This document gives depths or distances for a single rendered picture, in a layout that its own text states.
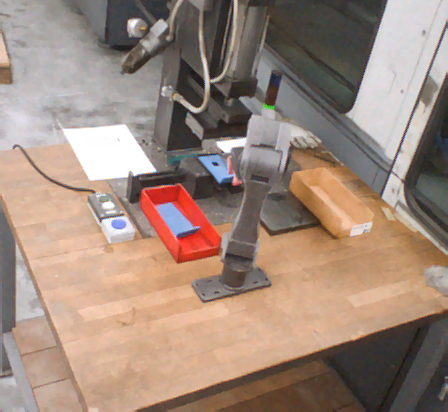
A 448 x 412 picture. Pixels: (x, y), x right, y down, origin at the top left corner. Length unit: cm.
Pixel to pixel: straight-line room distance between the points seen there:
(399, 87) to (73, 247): 115
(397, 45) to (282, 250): 81
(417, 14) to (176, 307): 117
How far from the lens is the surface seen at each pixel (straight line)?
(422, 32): 209
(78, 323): 145
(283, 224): 181
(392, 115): 219
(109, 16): 492
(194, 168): 184
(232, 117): 174
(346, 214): 196
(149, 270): 159
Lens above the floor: 195
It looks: 33 degrees down
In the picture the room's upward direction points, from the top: 12 degrees clockwise
